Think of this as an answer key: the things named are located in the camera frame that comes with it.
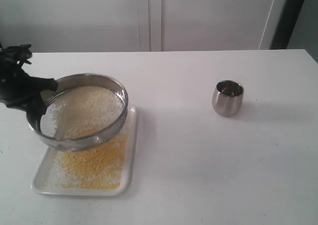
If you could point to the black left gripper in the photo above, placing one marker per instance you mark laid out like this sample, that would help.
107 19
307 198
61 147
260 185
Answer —
17 87

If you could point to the round steel mesh sieve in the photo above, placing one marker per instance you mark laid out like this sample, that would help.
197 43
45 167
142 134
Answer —
66 84

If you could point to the small stainless steel cup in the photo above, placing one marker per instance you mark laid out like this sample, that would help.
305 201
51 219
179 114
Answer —
227 98

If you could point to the yellow white grain pile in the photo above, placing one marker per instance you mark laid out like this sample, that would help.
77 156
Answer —
81 112

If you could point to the fine yellow sieved grains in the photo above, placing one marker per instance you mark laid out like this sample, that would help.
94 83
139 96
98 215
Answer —
97 168

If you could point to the white rectangular plastic tray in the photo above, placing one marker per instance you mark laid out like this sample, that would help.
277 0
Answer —
42 172

